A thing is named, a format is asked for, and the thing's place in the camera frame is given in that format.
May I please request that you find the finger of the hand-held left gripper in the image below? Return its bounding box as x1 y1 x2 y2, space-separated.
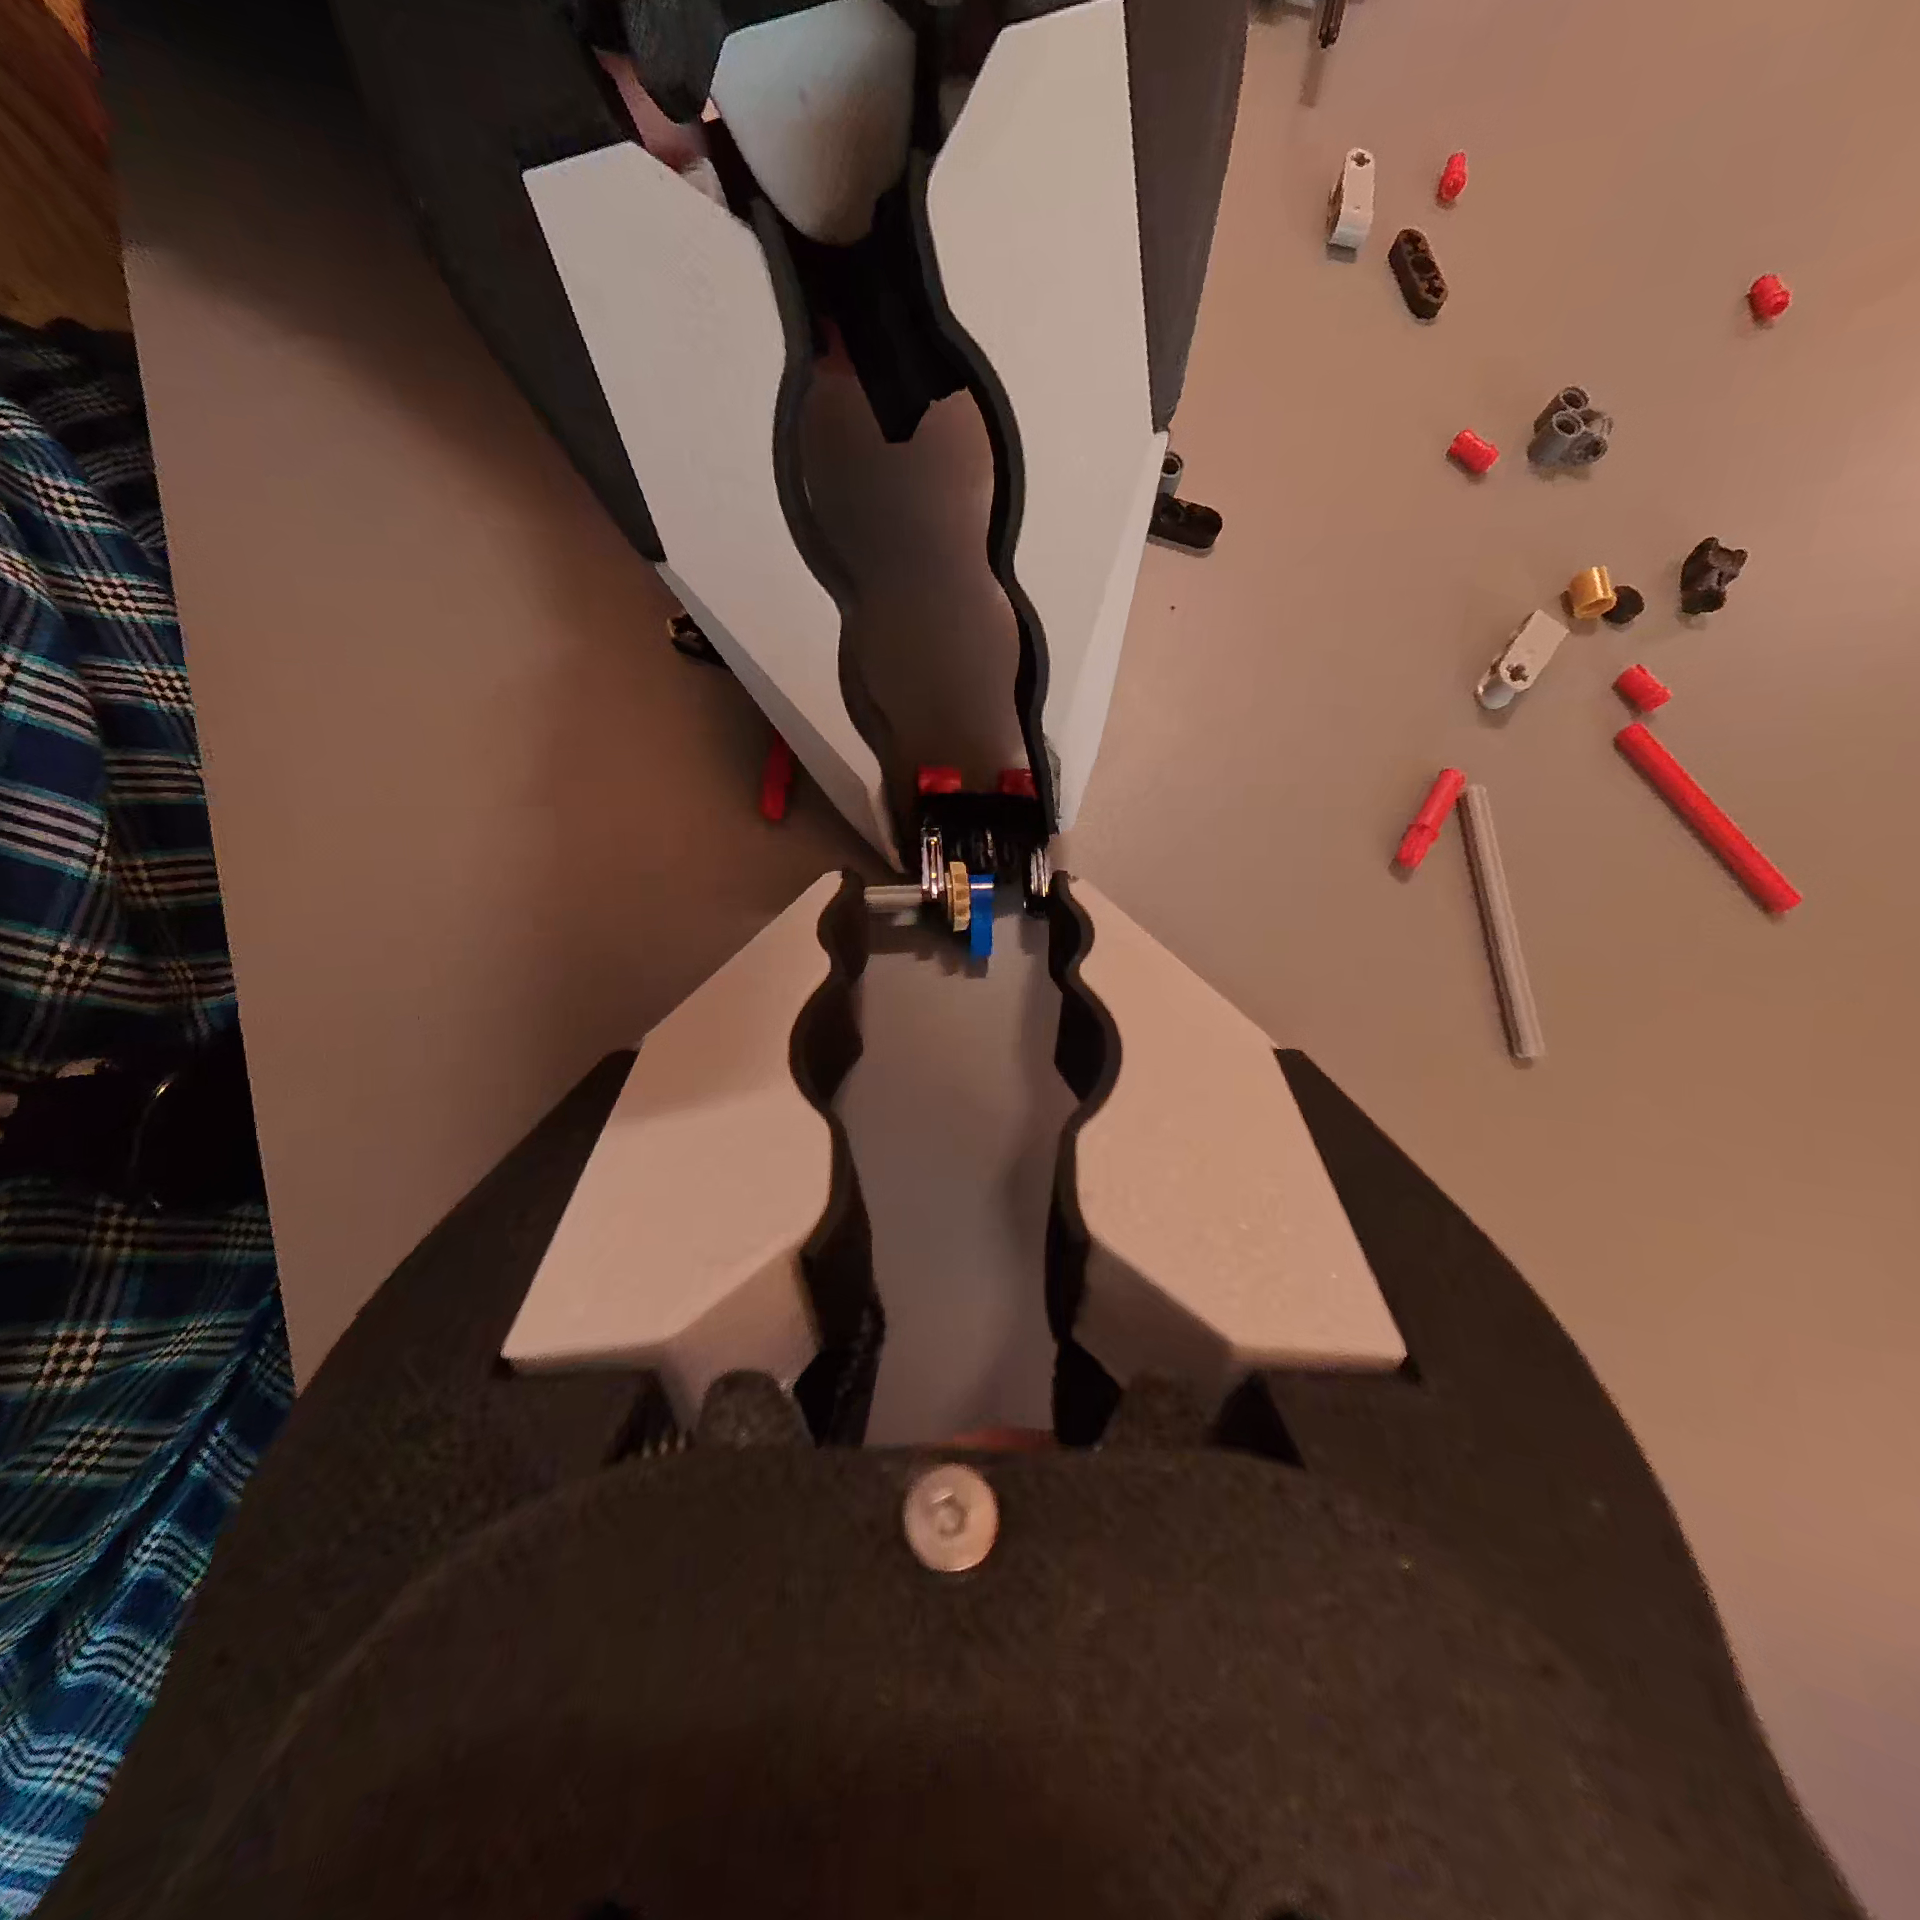
518 137 921 876
924 0 1176 838

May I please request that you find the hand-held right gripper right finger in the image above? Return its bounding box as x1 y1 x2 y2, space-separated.
1044 870 1412 1449

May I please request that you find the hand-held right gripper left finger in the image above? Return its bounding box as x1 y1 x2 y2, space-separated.
497 870 891 1449

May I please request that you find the small grey axle with gears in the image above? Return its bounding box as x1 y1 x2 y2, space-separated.
861 861 1003 961

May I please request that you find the black frame with red pins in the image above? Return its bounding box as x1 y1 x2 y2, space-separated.
906 764 1060 918

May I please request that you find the brown wooden panel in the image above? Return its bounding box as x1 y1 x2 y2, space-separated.
0 0 130 332

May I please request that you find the long grey axle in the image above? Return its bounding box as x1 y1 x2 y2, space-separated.
1458 783 1547 1063

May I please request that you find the long red axle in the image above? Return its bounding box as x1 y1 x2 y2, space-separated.
1614 721 1804 916

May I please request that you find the person's blue plaid shirt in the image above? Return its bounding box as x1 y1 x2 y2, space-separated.
0 321 293 1920

